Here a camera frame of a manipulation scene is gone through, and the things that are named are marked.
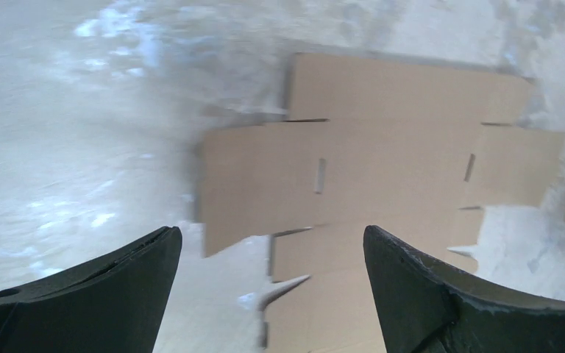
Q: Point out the brown cardboard box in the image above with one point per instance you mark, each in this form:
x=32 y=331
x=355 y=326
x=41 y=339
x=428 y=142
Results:
x=418 y=150

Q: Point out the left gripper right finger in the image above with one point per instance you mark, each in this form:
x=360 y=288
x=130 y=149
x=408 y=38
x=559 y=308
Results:
x=427 y=305

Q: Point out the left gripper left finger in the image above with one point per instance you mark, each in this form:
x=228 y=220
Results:
x=112 y=303

